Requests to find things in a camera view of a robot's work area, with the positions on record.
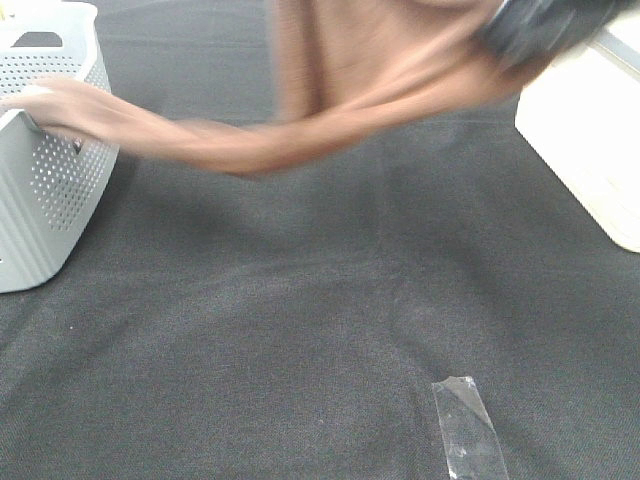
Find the brown towel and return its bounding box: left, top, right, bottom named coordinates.
left=2, top=1, right=550, bottom=176

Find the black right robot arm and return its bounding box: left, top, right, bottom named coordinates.
left=480, top=0, right=639, bottom=65

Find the black tablecloth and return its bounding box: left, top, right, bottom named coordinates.
left=0, top=0, right=640, bottom=480

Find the clear tape strip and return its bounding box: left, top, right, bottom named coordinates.
left=431, top=376, right=509, bottom=480

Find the grey perforated laundry basket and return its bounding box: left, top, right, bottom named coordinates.
left=1, top=1, right=118, bottom=293

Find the white plastic storage box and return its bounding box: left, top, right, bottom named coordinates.
left=515, top=11, right=639, bottom=252

